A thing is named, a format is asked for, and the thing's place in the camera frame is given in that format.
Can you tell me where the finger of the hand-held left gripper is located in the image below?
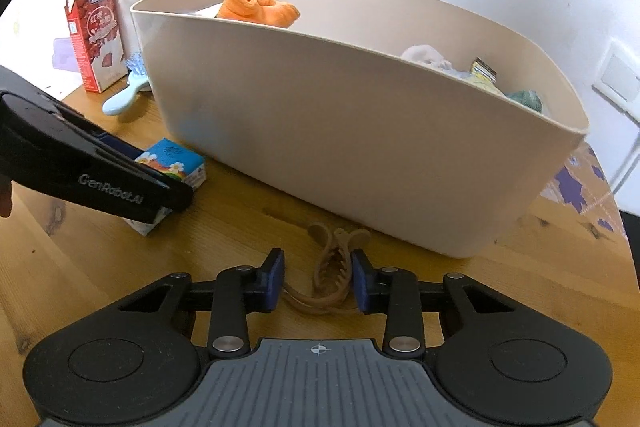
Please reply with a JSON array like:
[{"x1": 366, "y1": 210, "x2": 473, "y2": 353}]
[
  {"x1": 60, "y1": 104, "x2": 147, "y2": 160},
  {"x1": 62, "y1": 127, "x2": 194, "y2": 226}
]

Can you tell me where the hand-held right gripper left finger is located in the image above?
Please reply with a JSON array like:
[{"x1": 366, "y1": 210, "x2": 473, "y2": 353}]
[{"x1": 107, "y1": 248, "x2": 287, "y2": 355}]

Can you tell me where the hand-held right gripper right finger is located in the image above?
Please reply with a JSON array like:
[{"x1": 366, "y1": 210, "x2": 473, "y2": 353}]
[{"x1": 350, "y1": 248, "x2": 523, "y2": 353}]

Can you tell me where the brown hair claw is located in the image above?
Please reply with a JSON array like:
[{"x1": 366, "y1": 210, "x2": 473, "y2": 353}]
[{"x1": 282, "y1": 222, "x2": 373, "y2": 315}]

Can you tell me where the small blue drink carton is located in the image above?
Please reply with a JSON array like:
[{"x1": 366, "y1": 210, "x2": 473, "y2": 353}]
[{"x1": 124, "y1": 138, "x2": 207, "y2": 237}]

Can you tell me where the beige plastic storage bin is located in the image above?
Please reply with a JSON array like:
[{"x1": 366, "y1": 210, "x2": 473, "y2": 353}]
[{"x1": 130, "y1": 0, "x2": 590, "y2": 260}]

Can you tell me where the orange sock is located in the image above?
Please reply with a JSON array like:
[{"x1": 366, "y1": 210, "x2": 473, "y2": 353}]
[{"x1": 216, "y1": 0, "x2": 301, "y2": 29}]

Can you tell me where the fluffy cream cat plush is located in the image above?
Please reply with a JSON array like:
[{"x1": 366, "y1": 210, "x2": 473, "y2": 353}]
[{"x1": 400, "y1": 44, "x2": 463, "y2": 75}]

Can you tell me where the green knit sock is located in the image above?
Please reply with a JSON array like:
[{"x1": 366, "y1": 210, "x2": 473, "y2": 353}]
[{"x1": 505, "y1": 89, "x2": 543, "y2": 112}]

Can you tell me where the person's left hand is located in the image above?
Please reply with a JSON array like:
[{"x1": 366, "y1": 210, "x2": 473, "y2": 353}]
[{"x1": 0, "y1": 177, "x2": 14, "y2": 219}]

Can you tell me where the light blue hairbrush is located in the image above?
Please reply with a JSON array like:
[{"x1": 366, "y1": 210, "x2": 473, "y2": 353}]
[{"x1": 102, "y1": 51, "x2": 153, "y2": 116}]

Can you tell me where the wooden desk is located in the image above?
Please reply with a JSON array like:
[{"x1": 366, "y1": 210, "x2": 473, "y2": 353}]
[{"x1": 0, "y1": 74, "x2": 640, "y2": 358}]

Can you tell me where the red milk carton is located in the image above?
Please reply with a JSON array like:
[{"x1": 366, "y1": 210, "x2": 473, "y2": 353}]
[{"x1": 64, "y1": 0, "x2": 126, "y2": 94}]

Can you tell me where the brown mat with purple flowers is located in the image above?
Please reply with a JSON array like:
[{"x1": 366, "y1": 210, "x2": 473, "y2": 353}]
[{"x1": 540, "y1": 144, "x2": 628, "y2": 240}]

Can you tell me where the yellow snack packet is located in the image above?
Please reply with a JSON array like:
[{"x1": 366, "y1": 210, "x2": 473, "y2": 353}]
[{"x1": 469, "y1": 57, "x2": 498, "y2": 95}]

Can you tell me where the white wall socket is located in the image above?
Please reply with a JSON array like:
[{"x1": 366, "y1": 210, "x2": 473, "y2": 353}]
[{"x1": 592, "y1": 38, "x2": 640, "y2": 120}]

